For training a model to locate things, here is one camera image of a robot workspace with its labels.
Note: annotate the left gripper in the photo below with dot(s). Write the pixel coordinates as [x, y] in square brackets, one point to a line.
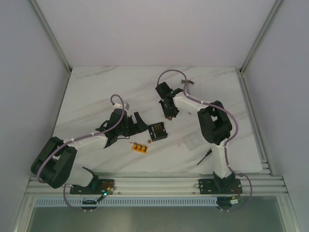
[132, 123]

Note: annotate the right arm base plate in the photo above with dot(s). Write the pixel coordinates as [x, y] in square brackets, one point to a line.
[219, 187]

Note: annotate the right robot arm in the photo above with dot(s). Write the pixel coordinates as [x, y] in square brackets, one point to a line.
[214, 122]

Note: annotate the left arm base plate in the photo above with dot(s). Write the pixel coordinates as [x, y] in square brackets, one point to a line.
[95, 187]

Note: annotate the orange terminal block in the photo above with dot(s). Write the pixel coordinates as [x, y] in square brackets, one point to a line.
[139, 147]

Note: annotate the white cable duct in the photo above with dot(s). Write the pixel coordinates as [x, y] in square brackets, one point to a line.
[126, 201]

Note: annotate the black fuse box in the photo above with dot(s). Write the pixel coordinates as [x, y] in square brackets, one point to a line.
[157, 131]

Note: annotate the aluminium rail frame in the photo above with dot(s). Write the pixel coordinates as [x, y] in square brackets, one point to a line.
[185, 184]

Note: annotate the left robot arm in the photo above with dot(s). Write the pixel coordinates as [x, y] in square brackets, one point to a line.
[54, 164]

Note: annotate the orange handled screwdriver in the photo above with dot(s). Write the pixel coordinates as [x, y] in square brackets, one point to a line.
[207, 154]

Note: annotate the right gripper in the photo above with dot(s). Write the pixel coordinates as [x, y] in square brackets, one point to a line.
[168, 114]

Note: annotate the claw hammer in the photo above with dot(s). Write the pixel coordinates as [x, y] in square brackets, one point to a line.
[187, 83]

